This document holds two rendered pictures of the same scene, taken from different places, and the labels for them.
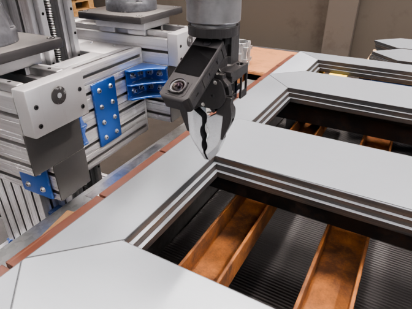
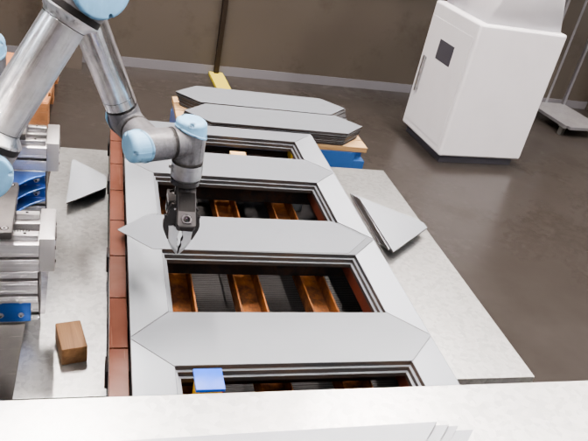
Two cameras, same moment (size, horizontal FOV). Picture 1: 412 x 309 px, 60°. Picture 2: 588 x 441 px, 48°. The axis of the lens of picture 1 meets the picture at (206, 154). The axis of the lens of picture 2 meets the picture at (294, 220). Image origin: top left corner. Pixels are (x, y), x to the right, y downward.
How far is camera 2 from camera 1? 1.25 m
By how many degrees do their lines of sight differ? 42
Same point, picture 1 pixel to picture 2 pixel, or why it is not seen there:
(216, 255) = not seen: hidden behind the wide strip
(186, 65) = (183, 206)
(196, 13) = (185, 178)
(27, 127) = (47, 264)
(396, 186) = (270, 241)
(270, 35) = not seen: outside the picture
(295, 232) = not seen: hidden behind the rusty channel
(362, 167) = (248, 234)
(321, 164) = (227, 237)
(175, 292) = (216, 321)
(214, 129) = (187, 234)
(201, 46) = (185, 192)
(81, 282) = (172, 334)
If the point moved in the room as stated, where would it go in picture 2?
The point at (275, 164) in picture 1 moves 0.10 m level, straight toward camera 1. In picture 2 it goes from (202, 244) to (217, 265)
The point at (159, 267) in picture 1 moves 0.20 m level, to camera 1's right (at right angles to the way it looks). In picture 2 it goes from (199, 315) to (262, 290)
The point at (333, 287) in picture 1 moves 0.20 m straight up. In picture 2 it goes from (250, 309) to (262, 252)
